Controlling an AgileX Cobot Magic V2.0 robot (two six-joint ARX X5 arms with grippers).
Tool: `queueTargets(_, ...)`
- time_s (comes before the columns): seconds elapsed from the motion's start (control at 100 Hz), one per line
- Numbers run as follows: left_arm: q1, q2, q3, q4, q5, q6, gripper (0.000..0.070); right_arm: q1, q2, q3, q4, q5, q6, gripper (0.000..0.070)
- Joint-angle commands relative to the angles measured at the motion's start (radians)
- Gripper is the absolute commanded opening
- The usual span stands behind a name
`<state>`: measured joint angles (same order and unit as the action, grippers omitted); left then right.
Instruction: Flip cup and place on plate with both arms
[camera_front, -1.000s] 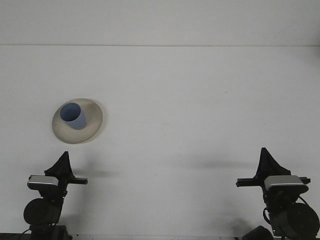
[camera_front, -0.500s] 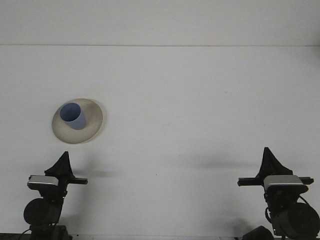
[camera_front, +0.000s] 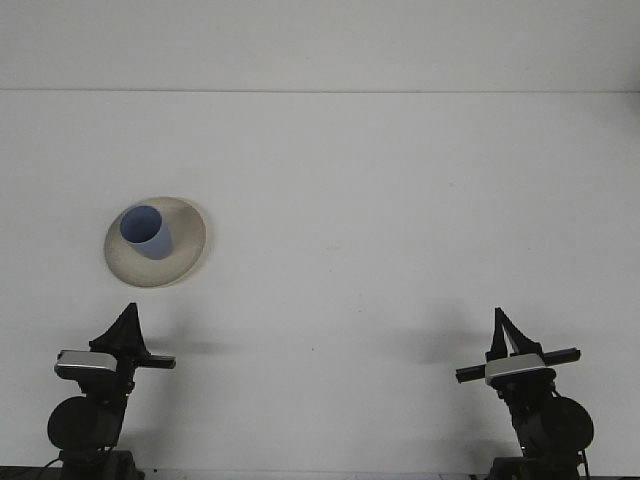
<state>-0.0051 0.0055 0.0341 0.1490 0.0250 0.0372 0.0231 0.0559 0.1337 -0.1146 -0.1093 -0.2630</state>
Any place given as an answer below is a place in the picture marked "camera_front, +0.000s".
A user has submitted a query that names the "pale blue cup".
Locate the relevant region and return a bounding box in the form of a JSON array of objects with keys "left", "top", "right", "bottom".
[{"left": 119, "top": 205, "right": 175, "bottom": 262}]

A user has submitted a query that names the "pale round plate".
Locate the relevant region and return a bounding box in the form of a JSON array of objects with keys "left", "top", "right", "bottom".
[{"left": 103, "top": 196, "right": 209, "bottom": 289}]

